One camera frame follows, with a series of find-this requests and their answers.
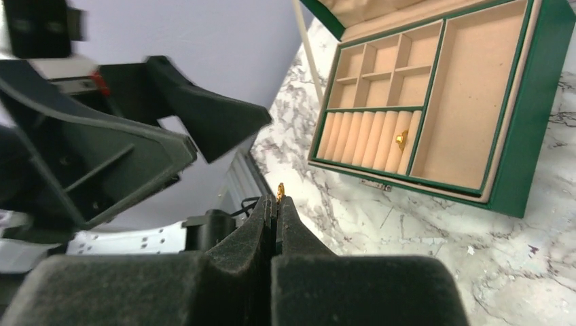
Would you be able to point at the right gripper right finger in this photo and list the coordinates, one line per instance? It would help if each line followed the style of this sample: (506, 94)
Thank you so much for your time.
(311, 285)

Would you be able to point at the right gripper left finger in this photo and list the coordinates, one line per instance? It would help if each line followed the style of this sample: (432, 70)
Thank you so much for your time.
(227, 285)

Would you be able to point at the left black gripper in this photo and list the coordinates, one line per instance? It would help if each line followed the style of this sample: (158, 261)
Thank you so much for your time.
(66, 166)

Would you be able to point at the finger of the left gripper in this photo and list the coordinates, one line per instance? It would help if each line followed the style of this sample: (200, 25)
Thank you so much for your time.
(154, 89)

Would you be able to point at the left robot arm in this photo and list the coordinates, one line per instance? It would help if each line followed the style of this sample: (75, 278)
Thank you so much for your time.
(202, 232)

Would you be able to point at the green jewelry box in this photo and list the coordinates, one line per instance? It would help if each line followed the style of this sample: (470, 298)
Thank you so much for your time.
(445, 98)

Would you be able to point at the aluminium frame rail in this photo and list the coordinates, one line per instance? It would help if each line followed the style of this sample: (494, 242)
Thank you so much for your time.
(242, 180)

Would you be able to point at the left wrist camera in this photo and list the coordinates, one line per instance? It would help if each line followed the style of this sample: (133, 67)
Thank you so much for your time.
(32, 29)

